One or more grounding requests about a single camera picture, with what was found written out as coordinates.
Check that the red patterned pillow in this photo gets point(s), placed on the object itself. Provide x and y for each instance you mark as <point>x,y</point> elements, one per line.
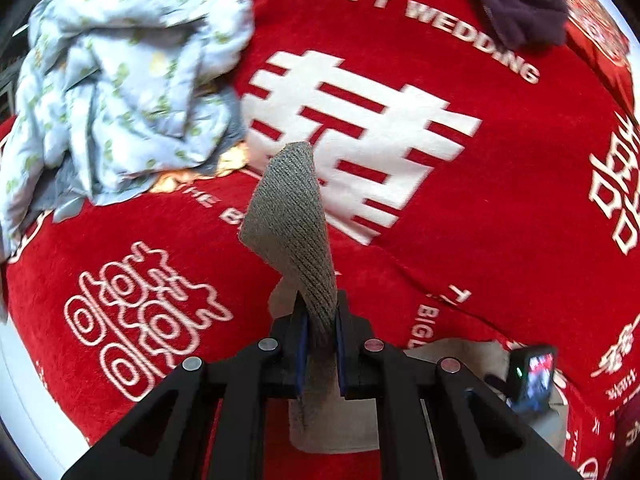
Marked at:
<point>595,25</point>

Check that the dark purple garment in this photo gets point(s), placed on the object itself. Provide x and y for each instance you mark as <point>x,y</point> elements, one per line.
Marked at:
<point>520,0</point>

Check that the red printed blanket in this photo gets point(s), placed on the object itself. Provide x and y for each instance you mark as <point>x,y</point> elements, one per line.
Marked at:
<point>450,220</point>

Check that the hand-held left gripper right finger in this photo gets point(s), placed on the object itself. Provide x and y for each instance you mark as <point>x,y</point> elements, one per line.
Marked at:
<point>341,355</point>

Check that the light blue floral quilt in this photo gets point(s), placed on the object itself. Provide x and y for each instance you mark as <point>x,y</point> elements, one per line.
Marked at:
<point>115,75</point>

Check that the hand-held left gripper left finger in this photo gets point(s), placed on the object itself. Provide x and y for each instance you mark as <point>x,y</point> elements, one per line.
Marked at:
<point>301,355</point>

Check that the grey-blue cloth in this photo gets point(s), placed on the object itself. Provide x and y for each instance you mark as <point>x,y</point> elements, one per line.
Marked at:
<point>235,120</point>

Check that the white mattress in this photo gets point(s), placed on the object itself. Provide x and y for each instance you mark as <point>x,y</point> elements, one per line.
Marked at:
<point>30,410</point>

